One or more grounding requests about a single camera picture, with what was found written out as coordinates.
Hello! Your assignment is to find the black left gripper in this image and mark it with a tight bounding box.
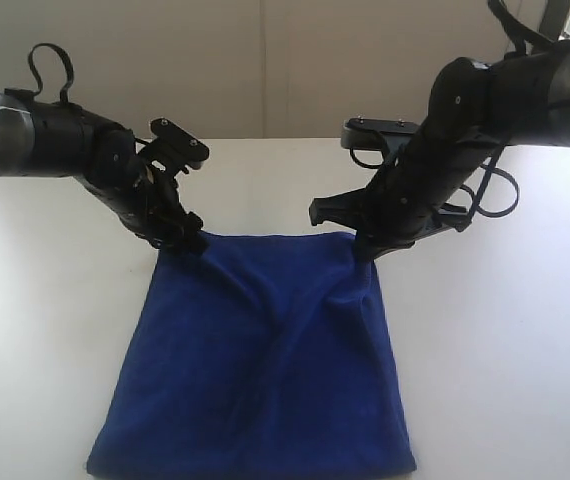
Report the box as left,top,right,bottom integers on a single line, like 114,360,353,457
94,154,208,255

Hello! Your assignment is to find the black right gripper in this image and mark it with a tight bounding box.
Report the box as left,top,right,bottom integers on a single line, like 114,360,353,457
308,124,498,263

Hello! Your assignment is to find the blue microfiber towel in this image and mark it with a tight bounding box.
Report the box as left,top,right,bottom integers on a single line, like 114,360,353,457
86,232,417,479

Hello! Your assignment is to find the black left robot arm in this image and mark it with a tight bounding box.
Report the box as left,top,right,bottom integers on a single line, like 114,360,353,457
0,90,210,255

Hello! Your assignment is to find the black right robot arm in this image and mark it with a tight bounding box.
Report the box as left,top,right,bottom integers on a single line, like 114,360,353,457
309,40,570,261

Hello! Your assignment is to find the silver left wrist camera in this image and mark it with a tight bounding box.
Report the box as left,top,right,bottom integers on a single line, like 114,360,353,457
150,118,210,170

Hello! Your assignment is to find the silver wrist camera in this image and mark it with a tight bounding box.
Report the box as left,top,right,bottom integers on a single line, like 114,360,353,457
150,118,210,170
340,117,419,151

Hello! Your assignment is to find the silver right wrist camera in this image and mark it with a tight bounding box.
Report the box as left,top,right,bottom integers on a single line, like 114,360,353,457
340,117,419,151

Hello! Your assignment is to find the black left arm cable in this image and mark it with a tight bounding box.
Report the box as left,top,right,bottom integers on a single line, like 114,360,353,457
27,42,76,106

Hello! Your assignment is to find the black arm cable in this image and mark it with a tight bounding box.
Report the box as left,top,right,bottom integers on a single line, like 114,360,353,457
349,0,556,221
27,42,76,106

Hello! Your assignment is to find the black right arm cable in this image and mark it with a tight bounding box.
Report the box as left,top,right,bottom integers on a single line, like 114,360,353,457
349,0,556,221

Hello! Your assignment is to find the dark window frame post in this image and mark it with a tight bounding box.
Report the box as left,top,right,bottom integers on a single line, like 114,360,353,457
538,0,570,40

